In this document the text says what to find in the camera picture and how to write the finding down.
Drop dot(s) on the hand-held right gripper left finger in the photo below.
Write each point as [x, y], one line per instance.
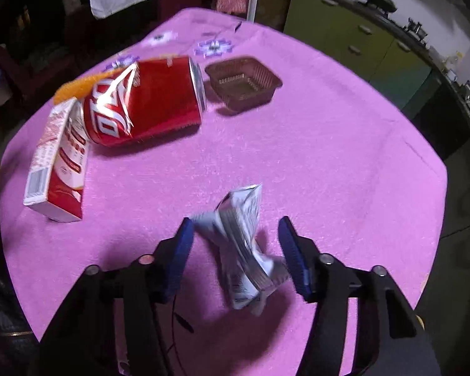
[178, 258]

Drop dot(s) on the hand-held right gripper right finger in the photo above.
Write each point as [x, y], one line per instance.
[293, 258]

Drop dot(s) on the silver wrapper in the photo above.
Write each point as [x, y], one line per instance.
[239, 235]

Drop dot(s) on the orange foam fruit net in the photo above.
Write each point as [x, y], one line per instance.
[82, 86]

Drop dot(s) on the red and white carton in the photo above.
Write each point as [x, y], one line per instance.
[64, 176]

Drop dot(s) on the red soda can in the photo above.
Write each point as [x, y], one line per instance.
[152, 105]

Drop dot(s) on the brown plastic tray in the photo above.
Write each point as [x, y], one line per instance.
[243, 82]

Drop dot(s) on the dark base cabinet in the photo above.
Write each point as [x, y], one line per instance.
[442, 125]

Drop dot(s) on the green base cabinet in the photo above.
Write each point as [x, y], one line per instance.
[337, 23]

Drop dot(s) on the small steel pot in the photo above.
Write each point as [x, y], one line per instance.
[417, 29]

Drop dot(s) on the black wok with lid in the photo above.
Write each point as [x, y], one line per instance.
[380, 0]

